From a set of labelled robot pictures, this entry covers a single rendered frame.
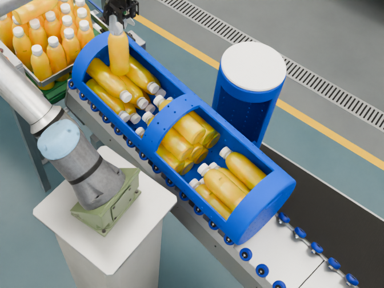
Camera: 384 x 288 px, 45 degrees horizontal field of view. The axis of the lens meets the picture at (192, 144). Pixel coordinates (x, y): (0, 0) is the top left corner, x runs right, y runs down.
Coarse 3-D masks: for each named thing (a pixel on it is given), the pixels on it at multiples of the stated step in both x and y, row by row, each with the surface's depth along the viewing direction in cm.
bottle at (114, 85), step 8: (96, 64) 174; (104, 64) 176; (88, 72) 176; (96, 72) 173; (104, 72) 173; (96, 80) 174; (104, 80) 172; (112, 80) 171; (120, 80) 172; (104, 88) 173; (112, 88) 170; (120, 88) 170; (112, 96) 173; (120, 96) 171
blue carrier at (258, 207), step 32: (160, 64) 172; (96, 96) 170; (192, 96) 162; (128, 128) 163; (160, 128) 155; (224, 128) 156; (160, 160) 158; (224, 160) 174; (256, 160) 166; (192, 192) 152; (256, 192) 142; (288, 192) 153; (224, 224) 147; (256, 224) 150
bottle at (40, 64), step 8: (32, 56) 184; (40, 56) 183; (32, 64) 185; (40, 64) 184; (48, 64) 187; (40, 72) 188; (48, 72) 190; (40, 80) 192; (40, 88) 197; (48, 88) 196
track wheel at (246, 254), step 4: (244, 248) 158; (248, 248) 158; (240, 252) 158; (244, 252) 158; (248, 252) 157; (240, 256) 158; (244, 256) 157; (248, 256) 157; (252, 256) 158; (244, 260) 158; (248, 260) 157
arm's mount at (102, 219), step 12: (120, 168) 142; (132, 168) 137; (132, 180) 133; (120, 192) 131; (132, 192) 140; (108, 204) 128; (120, 204) 135; (84, 216) 136; (96, 216) 128; (108, 216) 133; (120, 216) 141; (96, 228) 138; (108, 228) 138
